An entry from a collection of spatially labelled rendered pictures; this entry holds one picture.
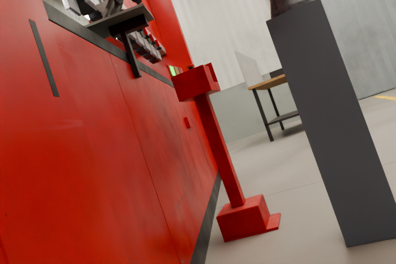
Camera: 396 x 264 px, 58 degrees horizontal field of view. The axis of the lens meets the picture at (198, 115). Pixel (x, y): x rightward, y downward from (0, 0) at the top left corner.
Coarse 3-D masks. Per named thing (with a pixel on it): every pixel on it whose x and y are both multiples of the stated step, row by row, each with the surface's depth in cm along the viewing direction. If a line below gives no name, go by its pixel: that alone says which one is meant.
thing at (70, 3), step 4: (64, 0) 133; (68, 0) 134; (72, 0) 139; (76, 0) 143; (64, 4) 133; (68, 4) 133; (72, 4) 137; (76, 4) 141; (68, 8) 134; (72, 8) 136; (76, 8) 140; (72, 12) 137; (76, 12) 139; (80, 12) 143; (76, 16) 139; (80, 20) 143
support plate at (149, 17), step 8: (128, 8) 127; (136, 8) 127; (144, 8) 129; (112, 16) 127; (120, 16) 129; (128, 16) 132; (152, 16) 140; (88, 24) 128; (96, 24) 128; (104, 24) 131; (112, 24) 134; (96, 32) 136; (104, 32) 139
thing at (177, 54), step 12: (156, 0) 354; (168, 0) 353; (156, 12) 354; (168, 12) 353; (156, 24) 354; (168, 24) 353; (168, 36) 353; (180, 36) 352; (120, 48) 357; (168, 48) 353; (180, 48) 351; (144, 60) 355; (168, 60) 352; (180, 60) 351; (192, 60) 369; (168, 72) 352
